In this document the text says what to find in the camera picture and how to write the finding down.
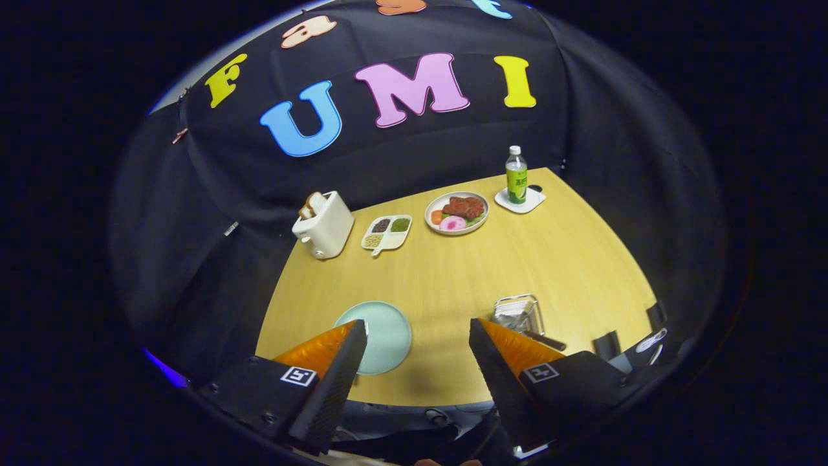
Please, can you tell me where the brown meat piece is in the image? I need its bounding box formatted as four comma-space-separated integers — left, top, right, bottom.
442, 196, 485, 219

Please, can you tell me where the metal spoon with dark handle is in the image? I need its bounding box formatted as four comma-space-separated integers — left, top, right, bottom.
511, 304, 567, 352

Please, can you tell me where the black backdrop cloth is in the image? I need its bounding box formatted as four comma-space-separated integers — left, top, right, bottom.
109, 0, 728, 389

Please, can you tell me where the lit purple screen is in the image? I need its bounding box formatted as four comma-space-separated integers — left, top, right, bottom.
144, 349, 190, 389

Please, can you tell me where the pale green plate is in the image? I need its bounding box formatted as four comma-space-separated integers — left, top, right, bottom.
334, 301, 413, 375

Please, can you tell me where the green label plastic bottle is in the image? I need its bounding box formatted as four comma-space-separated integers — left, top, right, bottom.
505, 146, 528, 205

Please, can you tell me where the white toaster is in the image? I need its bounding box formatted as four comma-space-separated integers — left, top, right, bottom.
292, 191, 355, 260

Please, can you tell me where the white square coaster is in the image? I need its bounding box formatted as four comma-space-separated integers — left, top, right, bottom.
495, 186, 547, 214

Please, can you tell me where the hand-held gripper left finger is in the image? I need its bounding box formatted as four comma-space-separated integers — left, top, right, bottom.
197, 319, 368, 456

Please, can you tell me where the metal wire basket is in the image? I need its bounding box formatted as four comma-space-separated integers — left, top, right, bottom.
493, 294, 545, 337

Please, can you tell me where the white food plate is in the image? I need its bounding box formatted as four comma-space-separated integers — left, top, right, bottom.
425, 192, 490, 236

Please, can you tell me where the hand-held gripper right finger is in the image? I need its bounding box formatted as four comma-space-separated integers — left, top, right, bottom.
468, 317, 642, 454

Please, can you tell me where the white divided dish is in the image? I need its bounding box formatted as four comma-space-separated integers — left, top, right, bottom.
360, 215, 413, 258

